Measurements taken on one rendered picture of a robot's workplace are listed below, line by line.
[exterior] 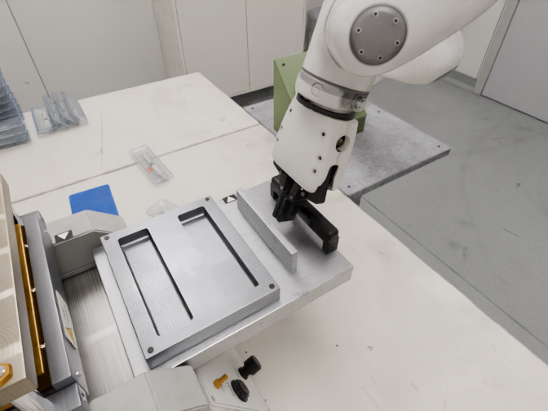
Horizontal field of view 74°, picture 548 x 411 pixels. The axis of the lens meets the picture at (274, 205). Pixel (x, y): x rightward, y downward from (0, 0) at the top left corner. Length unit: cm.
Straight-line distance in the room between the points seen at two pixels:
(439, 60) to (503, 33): 260
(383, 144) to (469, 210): 116
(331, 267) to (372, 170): 59
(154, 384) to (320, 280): 23
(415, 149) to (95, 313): 95
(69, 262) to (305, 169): 35
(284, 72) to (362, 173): 36
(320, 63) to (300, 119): 7
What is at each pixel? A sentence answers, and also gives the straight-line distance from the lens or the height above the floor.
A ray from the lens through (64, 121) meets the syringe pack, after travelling 136.
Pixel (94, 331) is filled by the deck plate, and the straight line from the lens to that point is 54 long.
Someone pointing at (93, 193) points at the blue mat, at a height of 75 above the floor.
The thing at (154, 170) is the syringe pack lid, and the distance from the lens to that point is 103.
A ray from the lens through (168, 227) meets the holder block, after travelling 53.
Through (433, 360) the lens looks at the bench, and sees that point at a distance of 73.
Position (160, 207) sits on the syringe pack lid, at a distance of 91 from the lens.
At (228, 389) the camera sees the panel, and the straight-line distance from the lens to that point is 54.
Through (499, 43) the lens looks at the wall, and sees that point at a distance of 343.
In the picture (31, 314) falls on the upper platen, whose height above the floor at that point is 106.
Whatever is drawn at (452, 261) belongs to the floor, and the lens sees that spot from 194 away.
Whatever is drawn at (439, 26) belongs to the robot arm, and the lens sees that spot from 36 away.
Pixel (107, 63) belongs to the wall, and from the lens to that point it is 297.
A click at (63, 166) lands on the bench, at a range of 119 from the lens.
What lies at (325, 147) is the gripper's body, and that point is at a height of 113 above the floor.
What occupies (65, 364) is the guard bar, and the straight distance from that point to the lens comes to 38.
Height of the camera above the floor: 136
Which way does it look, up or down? 43 degrees down
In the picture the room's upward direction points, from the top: straight up
